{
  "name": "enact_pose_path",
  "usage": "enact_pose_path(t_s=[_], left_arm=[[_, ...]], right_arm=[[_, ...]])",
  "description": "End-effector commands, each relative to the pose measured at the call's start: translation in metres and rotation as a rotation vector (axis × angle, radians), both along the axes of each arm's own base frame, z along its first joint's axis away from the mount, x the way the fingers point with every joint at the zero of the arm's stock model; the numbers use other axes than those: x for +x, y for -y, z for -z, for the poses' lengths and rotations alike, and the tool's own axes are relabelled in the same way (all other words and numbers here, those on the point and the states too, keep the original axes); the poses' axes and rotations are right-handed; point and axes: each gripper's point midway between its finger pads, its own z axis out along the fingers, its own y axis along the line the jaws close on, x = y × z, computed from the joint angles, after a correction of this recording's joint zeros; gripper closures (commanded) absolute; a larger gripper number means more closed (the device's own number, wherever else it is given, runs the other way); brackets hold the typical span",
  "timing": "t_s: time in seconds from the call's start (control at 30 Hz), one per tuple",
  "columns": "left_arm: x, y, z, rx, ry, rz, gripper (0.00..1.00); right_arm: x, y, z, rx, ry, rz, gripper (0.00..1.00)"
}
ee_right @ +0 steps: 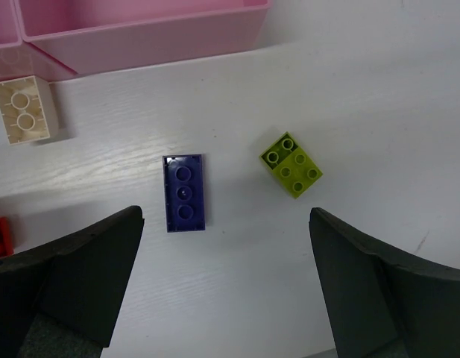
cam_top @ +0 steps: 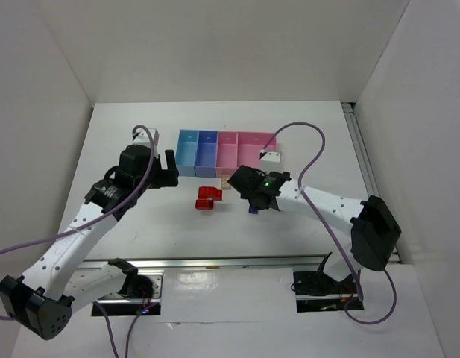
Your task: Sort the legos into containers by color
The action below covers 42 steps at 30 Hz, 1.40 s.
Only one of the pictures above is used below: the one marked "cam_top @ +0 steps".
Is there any aluminium side rail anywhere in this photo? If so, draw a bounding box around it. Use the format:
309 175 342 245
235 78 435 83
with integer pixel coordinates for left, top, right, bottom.
340 101 402 265

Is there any large pink bin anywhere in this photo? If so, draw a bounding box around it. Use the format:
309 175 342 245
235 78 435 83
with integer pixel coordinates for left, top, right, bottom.
236 132 273 169

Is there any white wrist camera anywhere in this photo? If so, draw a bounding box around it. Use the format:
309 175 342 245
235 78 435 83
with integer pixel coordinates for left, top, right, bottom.
132 128 160 148
259 149 282 174

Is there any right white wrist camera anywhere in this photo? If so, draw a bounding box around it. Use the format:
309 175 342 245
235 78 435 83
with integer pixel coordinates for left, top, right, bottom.
259 149 282 174

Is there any light blue bin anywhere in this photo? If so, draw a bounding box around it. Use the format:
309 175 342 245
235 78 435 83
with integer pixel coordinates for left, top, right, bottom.
176 130 199 177

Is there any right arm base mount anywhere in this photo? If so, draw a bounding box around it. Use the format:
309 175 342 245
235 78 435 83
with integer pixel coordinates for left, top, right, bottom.
290 254 364 313

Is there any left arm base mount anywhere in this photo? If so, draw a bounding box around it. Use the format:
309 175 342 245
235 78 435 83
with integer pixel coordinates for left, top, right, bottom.
97 269 163 317

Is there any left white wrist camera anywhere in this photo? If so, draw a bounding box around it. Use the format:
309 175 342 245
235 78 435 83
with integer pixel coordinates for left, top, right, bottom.
132 128 160 148

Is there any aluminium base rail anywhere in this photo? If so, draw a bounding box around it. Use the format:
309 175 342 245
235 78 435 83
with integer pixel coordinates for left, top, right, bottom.
76 254 333 272

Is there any beige lego brick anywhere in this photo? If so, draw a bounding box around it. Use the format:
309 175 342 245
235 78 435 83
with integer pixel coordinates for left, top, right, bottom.
221 175 231 189

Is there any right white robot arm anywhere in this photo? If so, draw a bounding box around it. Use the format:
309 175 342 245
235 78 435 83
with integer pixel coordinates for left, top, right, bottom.
228 166 401 282

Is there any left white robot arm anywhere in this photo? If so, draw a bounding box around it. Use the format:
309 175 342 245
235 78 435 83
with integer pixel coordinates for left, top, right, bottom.
0 145 178 340

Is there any large red lego block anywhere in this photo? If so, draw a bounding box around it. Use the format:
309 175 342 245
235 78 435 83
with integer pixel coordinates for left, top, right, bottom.
195 186 223 211

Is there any small pink bin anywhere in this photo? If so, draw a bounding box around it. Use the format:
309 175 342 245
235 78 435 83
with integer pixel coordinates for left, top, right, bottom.
215 131 238 178

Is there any periwinkle blue bin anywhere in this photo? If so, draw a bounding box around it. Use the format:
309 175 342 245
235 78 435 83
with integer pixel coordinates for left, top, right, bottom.
195 131 218 178

